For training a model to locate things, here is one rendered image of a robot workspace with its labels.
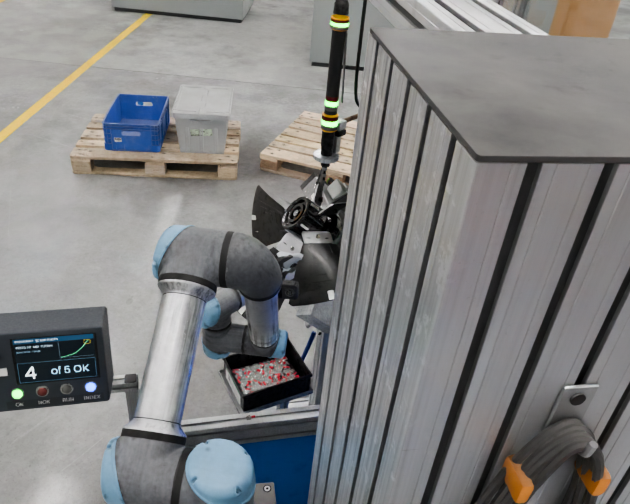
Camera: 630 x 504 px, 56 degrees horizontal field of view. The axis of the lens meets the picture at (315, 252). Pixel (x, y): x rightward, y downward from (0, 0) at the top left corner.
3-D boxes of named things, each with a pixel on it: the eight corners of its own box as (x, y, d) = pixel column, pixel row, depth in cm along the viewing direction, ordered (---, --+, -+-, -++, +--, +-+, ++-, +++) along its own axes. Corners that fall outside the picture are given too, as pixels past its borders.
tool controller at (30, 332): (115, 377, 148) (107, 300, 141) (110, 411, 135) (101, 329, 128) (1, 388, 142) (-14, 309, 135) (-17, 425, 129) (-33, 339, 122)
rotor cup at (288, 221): (327, 208, 193) (299, 186, 187) (348, 221, 181) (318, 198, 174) (301, 244, 194) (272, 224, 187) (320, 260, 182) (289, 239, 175)
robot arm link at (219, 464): (247, 544, 104) (249, 498, 97) (172, 532, 105) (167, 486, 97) (260, 483, 114) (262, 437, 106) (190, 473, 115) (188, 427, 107)
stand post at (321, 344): (313, 441, 261) (335, 274, 209) (318, 458, 254) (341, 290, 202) (303, 442, 260) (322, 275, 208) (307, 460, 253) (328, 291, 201)
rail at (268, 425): (443, 407, 180) (449, 389, 176) (448, 418, 177) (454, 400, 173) (132, 445, 160) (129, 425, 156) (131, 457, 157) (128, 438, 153)
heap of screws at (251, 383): (284, 357, 188) (284, 351, 186) (304, 388, 177) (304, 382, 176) (227, 374, 180) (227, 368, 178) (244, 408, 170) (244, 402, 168)
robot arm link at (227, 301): (188, 322, 150) (187, 296, 145) (221, 303, 157) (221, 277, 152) (209, 338, 146) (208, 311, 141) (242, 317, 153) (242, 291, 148)
